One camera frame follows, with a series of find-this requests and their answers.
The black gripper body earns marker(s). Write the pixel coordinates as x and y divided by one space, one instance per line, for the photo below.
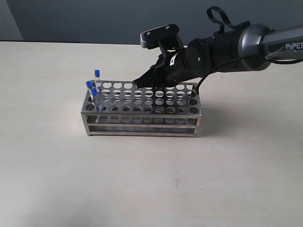
170 70

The blue capped tube second row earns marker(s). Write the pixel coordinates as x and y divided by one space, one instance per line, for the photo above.
95 98

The blue capped tube back row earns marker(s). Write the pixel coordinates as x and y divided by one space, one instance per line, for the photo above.
159 101

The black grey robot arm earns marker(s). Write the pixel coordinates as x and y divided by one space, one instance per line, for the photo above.
245 48

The stainless steel test tube rack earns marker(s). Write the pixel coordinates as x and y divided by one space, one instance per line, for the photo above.
127 110

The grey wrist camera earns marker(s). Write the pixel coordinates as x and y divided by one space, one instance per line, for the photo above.
164 37

